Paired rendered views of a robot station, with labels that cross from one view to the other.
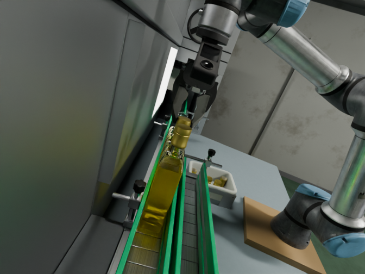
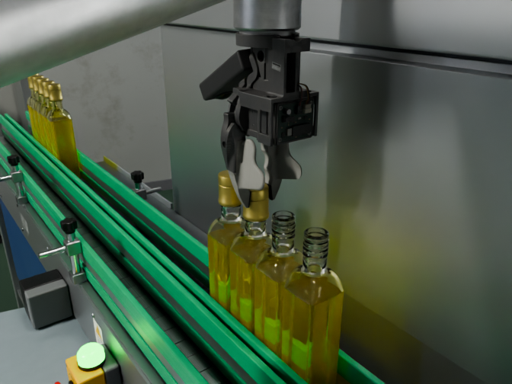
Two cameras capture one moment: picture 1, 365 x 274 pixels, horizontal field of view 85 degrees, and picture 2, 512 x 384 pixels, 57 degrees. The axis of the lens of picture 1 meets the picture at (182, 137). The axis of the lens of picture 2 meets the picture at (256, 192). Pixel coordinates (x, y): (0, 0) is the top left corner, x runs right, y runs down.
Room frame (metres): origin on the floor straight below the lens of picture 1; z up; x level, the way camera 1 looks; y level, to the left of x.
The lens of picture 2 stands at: (0.95, -0.30, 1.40)
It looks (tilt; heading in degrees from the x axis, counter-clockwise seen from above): 23 degrees down; 148
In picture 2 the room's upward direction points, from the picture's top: straight up
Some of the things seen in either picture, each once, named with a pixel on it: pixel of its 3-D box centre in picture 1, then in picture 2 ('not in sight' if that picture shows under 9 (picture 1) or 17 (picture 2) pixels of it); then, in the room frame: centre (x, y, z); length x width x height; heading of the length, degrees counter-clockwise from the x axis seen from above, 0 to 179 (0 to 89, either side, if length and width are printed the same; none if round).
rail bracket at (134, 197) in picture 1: (125, 202); not in sight; (0.37, 0.08, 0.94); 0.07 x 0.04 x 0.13; 95
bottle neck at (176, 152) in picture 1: (178, 144); (230, 202); (0.40, 0.00, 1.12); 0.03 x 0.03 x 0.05
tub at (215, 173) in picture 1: (208, 182); not in sight; (0.82, -0.19, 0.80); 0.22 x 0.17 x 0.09; 95
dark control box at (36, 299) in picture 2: not in sight; (46, 299); (0.00, -0.23, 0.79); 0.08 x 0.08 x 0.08; 5
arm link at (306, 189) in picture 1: (309, 203); not in sight; (0.69, -0.55, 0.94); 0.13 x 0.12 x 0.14; 10
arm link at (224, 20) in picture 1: (215, 23); (269, 13); (0.48, 0.01, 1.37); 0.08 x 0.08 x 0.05
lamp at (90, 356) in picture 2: not in sight; (91, 354); (0.27, -0.20, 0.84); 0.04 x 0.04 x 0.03
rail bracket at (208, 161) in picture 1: (200, 162); not in sight; (0.70, -0.10, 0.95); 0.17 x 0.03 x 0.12; 95
